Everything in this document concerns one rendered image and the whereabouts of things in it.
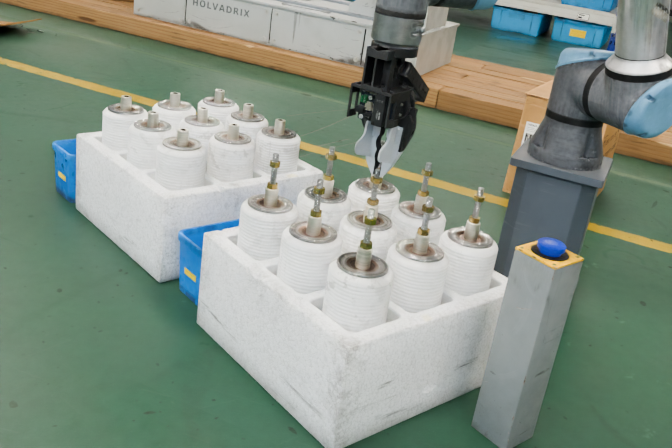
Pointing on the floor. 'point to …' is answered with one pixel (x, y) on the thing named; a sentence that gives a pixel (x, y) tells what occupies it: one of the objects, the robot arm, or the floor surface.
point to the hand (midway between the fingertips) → (380, 166)
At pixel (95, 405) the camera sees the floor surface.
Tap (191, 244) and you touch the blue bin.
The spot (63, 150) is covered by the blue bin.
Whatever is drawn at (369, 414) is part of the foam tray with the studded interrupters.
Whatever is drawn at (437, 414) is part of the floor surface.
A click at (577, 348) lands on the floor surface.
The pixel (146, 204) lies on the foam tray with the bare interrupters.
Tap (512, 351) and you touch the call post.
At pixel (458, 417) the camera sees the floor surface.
